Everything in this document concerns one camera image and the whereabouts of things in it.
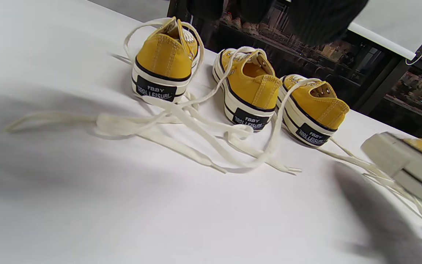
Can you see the long white roller blind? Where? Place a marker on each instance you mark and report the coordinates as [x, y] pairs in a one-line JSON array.
[[130, 9]]

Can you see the dark framed window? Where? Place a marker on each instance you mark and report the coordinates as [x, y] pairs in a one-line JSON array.
[[372, 80]]

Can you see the short white roller blind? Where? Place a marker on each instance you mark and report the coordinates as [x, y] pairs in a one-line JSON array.
[[398, 22]]

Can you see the person's left hand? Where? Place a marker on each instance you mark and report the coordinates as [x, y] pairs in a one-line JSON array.
[[321, 22]]

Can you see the yellow canvas shoe white laces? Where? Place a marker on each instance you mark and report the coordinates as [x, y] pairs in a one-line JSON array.
[[255, 88], [167, 58], [390, 154], [317, 106]]

